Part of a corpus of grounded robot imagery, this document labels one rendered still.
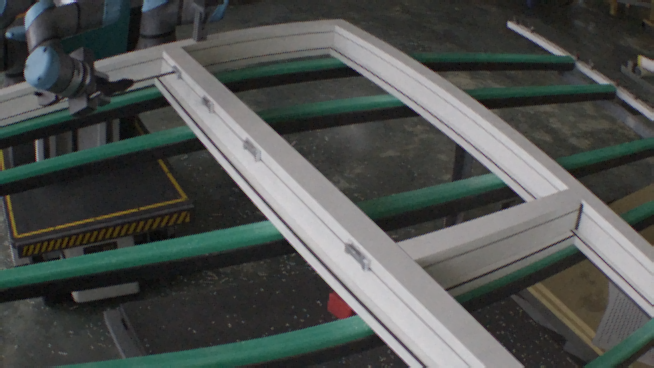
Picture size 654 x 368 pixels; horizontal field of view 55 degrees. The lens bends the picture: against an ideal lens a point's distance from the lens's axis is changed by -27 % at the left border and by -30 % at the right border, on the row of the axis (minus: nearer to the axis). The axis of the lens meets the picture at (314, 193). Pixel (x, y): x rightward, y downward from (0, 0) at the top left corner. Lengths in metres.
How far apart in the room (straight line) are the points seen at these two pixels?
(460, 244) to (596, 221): 0.30
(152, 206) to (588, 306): 1.35
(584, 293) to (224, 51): 0.96
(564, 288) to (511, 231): 0.46
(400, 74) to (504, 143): 0.34
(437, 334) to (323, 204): 0.28
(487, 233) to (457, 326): 0.22
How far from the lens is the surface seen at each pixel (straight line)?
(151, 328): 1.41
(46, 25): 1.31
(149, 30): 2.18
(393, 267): 0.99
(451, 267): 1.06
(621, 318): 1.51
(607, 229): 1.21
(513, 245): 1.14
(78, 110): 1.39
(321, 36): 1.83
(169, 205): 2.30
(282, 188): 1.18
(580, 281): 1.59
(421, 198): 1.28
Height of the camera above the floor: 1.48
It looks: 29 degrees down
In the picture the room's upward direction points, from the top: 4 degrees clockwise
